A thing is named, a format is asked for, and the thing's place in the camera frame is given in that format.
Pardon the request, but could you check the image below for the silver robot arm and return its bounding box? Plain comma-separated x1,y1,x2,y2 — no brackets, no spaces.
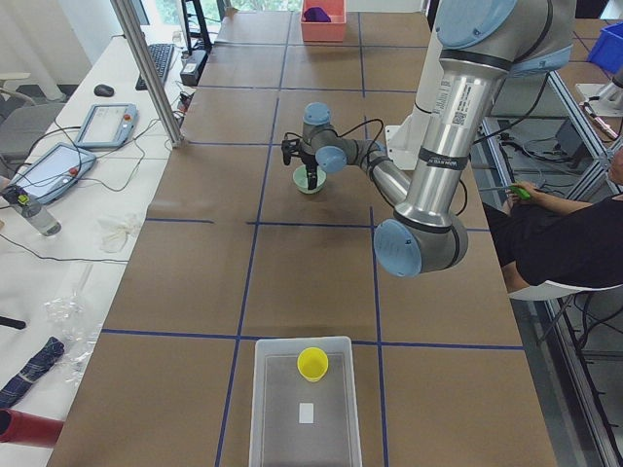
281,1,576,277

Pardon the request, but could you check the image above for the teach pendant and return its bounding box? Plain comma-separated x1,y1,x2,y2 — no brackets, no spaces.
11,143,96,204
74,103,138,151

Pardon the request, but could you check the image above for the aluminium frame post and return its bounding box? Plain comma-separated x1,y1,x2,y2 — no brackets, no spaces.
111,0,183,148

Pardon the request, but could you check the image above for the black desktop box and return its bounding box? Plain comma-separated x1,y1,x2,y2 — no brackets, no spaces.
180,50,208,87

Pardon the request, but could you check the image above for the black keyboard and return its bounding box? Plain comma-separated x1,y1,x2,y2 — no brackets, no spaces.
148,43,175,84

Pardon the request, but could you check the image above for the white pedestal base plate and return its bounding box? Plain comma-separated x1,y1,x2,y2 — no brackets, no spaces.
385,125,425,170

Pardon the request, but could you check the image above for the black computer mouse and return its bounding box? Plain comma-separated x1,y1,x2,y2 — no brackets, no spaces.
93,84,115,97

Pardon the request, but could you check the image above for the white chair seat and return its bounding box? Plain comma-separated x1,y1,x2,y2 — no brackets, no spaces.
508,281,621,302

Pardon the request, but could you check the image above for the green handled tool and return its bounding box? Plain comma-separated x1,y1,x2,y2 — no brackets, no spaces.
507,185,531,200

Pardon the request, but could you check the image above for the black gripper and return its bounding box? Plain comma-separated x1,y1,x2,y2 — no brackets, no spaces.
280,137,318,191

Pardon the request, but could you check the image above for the pale green bowl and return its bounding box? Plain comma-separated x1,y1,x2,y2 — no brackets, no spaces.
292,165,327,195

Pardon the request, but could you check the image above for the folded blue umbrella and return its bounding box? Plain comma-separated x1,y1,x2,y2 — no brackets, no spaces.
1,337,65,409

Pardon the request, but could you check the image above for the near teach pendant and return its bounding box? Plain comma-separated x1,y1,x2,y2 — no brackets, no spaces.
11,143,96,204

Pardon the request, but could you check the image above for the far teach pendant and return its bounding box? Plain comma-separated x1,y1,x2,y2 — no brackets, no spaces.
74,103,138,151

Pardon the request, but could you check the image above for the yellow plastic cup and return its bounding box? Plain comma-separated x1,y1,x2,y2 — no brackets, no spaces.
297,347,329,382

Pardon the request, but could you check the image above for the purple cloth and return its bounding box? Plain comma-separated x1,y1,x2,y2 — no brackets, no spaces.
303,6,332,22

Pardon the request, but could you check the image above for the person in black clothes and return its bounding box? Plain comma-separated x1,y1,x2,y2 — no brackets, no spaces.
483,145,623,293

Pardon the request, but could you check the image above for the red cylinder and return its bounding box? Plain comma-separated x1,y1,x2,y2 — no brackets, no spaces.
1,409,64,448

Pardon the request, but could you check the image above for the crumpled clear plastic wrap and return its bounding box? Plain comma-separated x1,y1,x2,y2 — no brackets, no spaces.
44,263,102,387

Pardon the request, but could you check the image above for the clear plastic storage box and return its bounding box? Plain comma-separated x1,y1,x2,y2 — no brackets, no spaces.
248,336,362,466

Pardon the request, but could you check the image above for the blue storage bin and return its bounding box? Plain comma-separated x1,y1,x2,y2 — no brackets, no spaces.
588,22,623,73

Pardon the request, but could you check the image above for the clear water bottle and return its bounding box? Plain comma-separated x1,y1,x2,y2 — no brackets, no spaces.
1,185,61,236

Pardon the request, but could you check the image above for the pink plastic tray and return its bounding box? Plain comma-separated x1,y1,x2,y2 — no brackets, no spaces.
300,0,347,42

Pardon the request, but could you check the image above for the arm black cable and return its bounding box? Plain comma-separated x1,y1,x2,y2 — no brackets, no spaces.
335,118,385,166

